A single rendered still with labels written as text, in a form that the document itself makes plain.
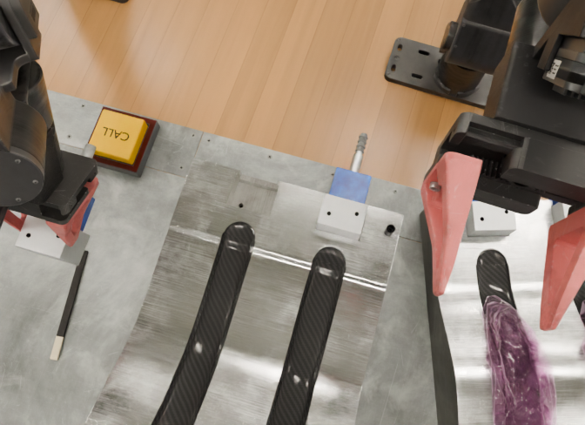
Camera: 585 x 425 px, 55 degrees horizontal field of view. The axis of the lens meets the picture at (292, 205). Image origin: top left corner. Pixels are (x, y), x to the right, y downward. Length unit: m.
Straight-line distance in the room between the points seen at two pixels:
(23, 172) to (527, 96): 0.34
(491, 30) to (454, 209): 0.41
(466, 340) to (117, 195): 0.48
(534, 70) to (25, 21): 0.34
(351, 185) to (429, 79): 0.25
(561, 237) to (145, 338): 0.44
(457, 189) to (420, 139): 0.49
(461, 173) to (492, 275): 0.41
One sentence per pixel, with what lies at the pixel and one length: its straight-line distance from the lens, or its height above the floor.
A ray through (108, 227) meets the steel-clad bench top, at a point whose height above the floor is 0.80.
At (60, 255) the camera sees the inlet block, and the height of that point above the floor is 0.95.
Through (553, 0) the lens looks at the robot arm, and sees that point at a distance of 0.36.
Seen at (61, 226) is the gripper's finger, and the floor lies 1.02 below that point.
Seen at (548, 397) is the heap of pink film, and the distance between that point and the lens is 0.66.
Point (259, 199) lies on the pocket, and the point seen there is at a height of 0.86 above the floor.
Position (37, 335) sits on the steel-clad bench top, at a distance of 0.79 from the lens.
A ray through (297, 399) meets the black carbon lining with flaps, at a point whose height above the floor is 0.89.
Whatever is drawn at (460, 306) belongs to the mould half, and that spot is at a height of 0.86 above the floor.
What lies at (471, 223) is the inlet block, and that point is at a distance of 0.70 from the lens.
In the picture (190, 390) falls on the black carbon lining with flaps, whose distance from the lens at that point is 0.63.
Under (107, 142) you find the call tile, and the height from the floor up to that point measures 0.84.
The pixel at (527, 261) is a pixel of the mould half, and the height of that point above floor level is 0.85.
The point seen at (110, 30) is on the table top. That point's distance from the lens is 0.91.
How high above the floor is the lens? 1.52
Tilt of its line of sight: 73 degrees down
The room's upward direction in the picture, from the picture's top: straight up
